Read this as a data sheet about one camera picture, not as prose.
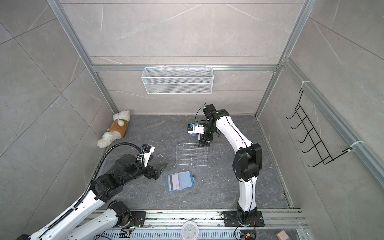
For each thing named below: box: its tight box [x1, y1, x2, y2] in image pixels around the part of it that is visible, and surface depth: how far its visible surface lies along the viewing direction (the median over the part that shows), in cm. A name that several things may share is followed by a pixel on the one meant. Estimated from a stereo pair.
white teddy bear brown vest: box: [97, 110, 131, 149], surface depth 100 cm
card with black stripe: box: [168, 174, 180, 191], surface depth 86 cm
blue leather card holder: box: [165, 170, 195, 193], surface depth 87 cm
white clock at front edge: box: [181, 220, 200, 240], surface depth 70 cm
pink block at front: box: [275, 230, 290, 240], surface depth 69 cm
